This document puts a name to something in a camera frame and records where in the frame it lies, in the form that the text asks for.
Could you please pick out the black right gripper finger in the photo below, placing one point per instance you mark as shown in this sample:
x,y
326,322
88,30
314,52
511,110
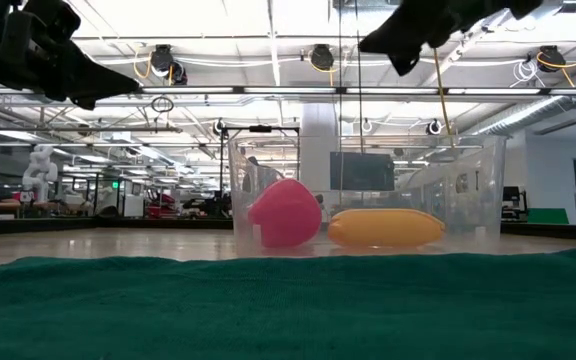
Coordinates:
x,y
404,65
403,35

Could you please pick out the yellow toy banana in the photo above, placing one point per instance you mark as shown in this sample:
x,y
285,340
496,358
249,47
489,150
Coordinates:
x,y
385,228

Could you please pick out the red toy apple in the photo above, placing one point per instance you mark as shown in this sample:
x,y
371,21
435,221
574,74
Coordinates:
x,y
285,215

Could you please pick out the clear plastic tupperware container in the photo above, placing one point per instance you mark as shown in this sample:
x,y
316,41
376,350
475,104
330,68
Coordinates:
x,y
473,190

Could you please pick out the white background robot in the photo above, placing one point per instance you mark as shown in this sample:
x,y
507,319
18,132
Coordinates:
x,y
39,172

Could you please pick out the black computer monitor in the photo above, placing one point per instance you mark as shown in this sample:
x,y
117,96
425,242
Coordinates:
x,y
512,202

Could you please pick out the green board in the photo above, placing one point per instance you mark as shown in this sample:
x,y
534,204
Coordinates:
x,y
548,216

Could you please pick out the dark green cloth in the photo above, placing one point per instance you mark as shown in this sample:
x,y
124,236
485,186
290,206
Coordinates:
x,y
288,310

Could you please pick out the black wall television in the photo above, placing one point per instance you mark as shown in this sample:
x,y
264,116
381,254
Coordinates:
x,y
363,172

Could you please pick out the black aluminium table frame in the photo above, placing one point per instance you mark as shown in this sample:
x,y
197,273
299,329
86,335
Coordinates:
x,y
68,226

